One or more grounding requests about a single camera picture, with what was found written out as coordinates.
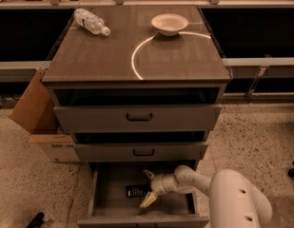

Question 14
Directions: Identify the black middle drawer handle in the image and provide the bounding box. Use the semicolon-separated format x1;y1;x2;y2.
132;149;155;157

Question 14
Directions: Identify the white paper bowl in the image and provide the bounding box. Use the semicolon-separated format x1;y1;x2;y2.
151;13;188;36

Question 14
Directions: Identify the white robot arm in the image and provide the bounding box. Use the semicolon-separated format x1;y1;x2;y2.
140;165;273;228

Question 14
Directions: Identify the grey open bottom drawer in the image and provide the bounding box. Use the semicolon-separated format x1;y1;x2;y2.
77;161;209;228

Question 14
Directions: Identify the black top drawer handle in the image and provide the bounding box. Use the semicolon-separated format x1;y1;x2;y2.
126;113;153;122

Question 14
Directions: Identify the black drawer handle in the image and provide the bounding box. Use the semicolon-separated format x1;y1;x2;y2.
132;149;155;157
126;113;153;122

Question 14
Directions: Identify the black rxbar chocolate wrapper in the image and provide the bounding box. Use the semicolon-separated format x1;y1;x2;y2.
126;184;149;198

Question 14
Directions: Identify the grey middle drawer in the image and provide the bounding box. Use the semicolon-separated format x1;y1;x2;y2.
75;132;207;162

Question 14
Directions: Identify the grey top drawer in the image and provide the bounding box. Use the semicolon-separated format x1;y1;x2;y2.
50;86;223;134

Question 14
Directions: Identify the grey three-drawer cabinet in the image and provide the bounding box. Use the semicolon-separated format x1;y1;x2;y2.
41;5;232;228

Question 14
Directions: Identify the clear plastic water bottle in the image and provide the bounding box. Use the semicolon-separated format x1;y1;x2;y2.
74;9;110;36

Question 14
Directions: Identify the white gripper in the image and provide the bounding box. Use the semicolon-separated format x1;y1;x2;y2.
140;169;178;208

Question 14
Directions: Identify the open cardboard box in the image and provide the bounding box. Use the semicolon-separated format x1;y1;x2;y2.
10;68;79;162

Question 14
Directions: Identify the black object on floor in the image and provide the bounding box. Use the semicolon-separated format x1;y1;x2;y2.
26;212;44;228

